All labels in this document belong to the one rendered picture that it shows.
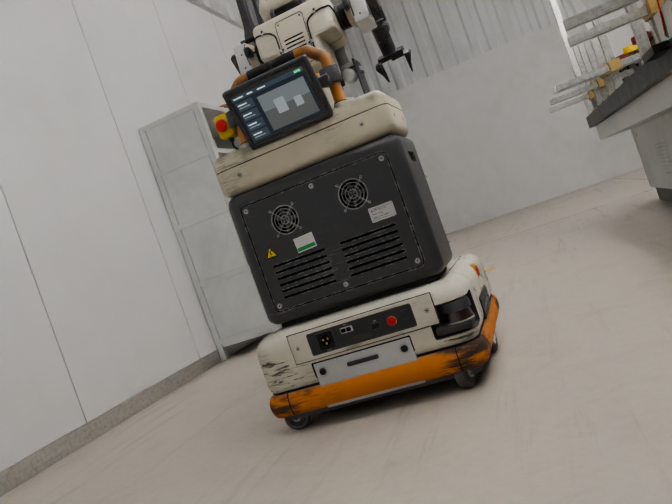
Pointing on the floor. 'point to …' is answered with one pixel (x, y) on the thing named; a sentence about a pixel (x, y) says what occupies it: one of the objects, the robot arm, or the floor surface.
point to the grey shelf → (206, 221)
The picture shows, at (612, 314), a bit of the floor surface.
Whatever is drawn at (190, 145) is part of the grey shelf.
